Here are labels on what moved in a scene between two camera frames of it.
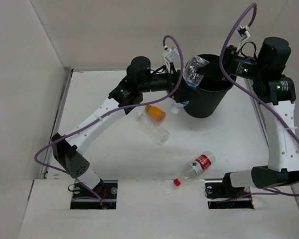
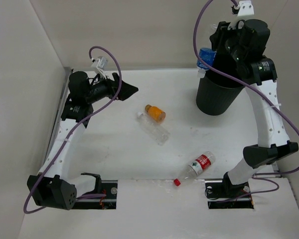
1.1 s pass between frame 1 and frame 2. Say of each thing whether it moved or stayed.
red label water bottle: stayed
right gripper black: moved
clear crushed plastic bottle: stayed
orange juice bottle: stayed
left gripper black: moved
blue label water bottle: moved
